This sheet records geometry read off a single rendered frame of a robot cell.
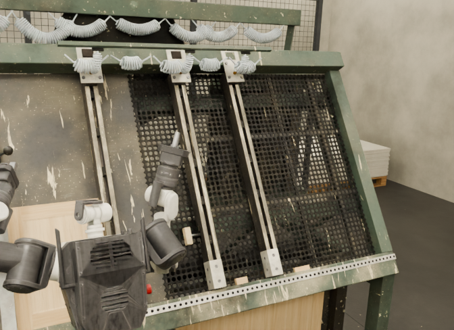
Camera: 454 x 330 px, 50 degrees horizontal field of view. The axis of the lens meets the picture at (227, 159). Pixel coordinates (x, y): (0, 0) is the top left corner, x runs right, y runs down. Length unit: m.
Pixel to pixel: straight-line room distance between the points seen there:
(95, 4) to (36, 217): 1.25
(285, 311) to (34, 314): 1.34
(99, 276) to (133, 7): 1.78
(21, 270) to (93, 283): 0.23
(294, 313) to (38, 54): 1.86
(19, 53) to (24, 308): 1.06
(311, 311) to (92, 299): 1.66
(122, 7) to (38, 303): 1.63
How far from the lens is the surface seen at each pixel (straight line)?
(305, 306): 2.87
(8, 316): 2.09
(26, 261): 1.61
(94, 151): 2.22
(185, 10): 3.01
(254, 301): 2.34
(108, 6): 2.87
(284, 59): 2.80
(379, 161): 7.24
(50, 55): 2.35
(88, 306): 1.52
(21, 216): 2.16
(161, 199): 1.87
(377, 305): 2.91
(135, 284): 1.53
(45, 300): 2.12
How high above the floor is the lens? 2.00
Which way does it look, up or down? 14 degrees down
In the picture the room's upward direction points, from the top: 2 degrees clockwise
